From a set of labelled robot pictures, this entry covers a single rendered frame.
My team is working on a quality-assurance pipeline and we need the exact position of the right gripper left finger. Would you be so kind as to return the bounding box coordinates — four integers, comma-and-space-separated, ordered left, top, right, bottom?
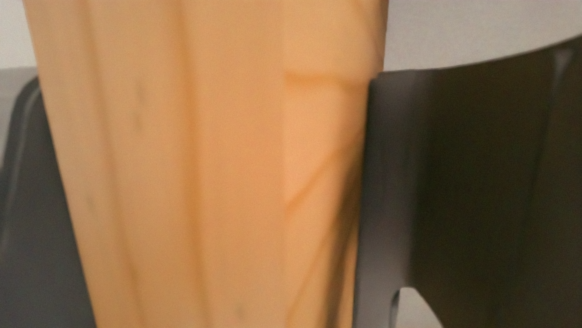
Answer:
0, 66, 97, 328

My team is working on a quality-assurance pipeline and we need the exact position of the beige wall rack case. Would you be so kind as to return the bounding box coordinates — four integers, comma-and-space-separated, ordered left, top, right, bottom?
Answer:
0, 0, 37, 69

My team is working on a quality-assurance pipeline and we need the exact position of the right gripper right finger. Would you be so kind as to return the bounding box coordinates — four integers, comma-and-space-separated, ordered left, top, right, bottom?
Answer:
351, 32, 582, 328

